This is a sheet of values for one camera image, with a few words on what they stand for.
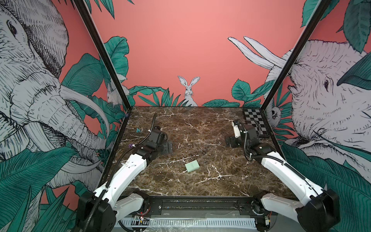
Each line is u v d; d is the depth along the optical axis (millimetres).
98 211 373
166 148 733
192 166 864
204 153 946
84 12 712
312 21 744
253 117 1115
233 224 702
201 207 749
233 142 732
